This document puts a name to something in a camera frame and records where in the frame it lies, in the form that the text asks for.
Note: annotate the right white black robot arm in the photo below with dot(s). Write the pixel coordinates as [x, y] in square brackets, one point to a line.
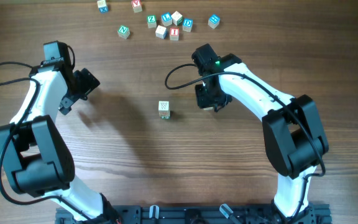
[294, 137]

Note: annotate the plain top wooden block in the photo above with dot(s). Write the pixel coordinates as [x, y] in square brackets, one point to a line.
[177, 18]

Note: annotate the red 6 wooden block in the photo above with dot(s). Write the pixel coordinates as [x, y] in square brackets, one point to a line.
[164, 113]

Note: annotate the red V wooden block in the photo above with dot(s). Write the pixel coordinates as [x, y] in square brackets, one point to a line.
[136, 5]

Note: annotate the green N wooden block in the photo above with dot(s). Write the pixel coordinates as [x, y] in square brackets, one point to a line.
[123, 32]

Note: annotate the blue X wooden block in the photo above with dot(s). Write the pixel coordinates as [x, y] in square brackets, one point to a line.
[102, 6]

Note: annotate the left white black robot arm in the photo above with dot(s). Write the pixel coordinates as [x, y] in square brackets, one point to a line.
[35, 163]

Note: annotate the blue D wooden block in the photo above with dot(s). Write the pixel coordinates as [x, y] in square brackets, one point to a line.
[187, 24]

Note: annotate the blue L wooden block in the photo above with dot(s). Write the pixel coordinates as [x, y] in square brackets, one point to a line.
[166, 19]

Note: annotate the white blue-sided wooden block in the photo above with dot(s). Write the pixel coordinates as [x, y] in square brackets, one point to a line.
[161, 32]

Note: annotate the green Z wooden block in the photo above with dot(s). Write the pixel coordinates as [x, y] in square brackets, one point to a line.
[151, 21]

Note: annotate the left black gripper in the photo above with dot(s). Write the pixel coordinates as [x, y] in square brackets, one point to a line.
[89, 82]

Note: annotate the green W wooden block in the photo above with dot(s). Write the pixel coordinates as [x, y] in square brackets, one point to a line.
[163, 106]

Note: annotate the blue arrows wooden block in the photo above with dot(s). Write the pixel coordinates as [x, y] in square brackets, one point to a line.
[214, 21]

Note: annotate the red I wooden block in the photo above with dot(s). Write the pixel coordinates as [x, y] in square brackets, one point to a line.
[174, 34]

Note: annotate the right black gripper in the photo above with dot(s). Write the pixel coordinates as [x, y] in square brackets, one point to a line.
[203, 102]

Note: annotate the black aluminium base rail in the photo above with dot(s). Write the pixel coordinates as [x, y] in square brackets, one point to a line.
[257, 213]

